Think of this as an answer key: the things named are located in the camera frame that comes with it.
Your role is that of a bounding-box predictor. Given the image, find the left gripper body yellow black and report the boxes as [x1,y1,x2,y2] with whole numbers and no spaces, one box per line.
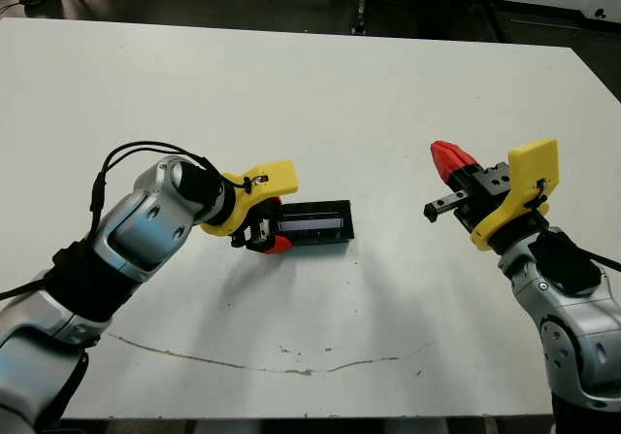
[199,159,298,251]

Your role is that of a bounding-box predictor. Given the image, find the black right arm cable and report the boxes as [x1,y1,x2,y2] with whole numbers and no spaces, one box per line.
[547,227,621,275]

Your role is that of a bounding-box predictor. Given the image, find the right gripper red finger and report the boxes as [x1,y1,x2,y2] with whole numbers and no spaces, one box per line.
[451,142,482,174]
[429,140,462,187]

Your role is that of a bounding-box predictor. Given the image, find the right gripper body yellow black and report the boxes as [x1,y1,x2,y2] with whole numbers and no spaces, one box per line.
[423,138,560,251]

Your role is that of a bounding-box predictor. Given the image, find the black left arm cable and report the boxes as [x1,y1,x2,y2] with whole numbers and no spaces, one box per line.
[0,141,253,299]

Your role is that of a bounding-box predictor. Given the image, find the black metal stand pole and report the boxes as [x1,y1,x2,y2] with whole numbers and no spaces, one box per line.
[351,0,370,36]

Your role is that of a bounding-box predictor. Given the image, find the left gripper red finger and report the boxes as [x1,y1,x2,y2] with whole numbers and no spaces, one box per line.
[265,235,293,255]

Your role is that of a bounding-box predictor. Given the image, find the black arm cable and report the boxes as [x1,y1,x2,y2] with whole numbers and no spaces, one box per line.
[547,227,621,275]
[0,141,253,299]

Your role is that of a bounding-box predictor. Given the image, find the glossy black box lid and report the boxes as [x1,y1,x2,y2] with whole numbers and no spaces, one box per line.
[274,199,357,247]

